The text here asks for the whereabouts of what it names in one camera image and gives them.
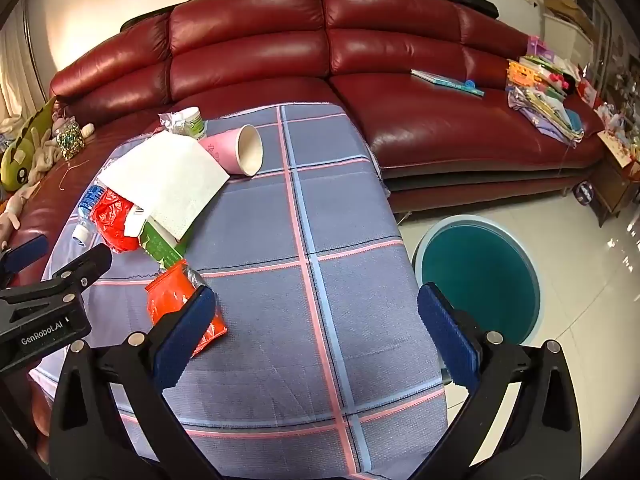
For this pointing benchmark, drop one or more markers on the red leather sofa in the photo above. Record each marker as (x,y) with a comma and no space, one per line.
(250,60)

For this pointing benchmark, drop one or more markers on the open cardboard box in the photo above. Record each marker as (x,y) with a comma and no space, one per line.
(567,15)

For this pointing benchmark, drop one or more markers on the white paper towel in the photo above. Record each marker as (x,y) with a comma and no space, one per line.
(160,175)

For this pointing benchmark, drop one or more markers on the white green yogurt cup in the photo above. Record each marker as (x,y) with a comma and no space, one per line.
(192,122)

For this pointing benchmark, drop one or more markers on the clear plastic water bottle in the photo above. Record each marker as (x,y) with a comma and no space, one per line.
(90,201)

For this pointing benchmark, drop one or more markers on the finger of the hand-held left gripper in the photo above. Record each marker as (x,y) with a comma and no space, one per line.
(82,270)
(27,254)

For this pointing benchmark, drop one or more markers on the beige curtain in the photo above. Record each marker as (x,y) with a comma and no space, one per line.
(17,75)

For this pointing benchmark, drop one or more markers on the wooden side table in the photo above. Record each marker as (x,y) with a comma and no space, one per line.
(612,185)

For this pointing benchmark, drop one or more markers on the red plastic bag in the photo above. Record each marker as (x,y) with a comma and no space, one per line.
(112,216)

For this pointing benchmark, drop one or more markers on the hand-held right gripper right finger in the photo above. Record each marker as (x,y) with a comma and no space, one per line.
(447,335)

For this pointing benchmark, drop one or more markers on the pink paper cup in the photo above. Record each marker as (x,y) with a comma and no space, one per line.
(225,149)

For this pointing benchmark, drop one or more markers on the pile of toys and books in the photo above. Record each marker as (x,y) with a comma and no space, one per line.
(545,95)

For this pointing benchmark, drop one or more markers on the green plush toy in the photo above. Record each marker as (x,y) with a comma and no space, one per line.
(22,155)

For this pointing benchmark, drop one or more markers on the blue plaid tablecloth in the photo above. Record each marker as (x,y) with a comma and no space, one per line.
(340,220)

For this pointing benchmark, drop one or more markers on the thin picture book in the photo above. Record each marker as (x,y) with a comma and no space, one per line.
(445,81)

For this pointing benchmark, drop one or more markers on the green carton box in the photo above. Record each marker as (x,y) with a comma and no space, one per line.
(161,249)

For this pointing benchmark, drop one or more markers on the small patterned ball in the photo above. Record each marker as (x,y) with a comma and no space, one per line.
(584,192)

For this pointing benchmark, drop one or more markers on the teal round bin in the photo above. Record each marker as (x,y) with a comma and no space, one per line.
(480,270)

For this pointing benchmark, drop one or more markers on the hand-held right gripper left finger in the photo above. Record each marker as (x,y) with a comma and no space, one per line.
(185,332)

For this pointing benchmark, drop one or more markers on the orange snack packet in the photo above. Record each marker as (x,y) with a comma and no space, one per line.
(167,295)

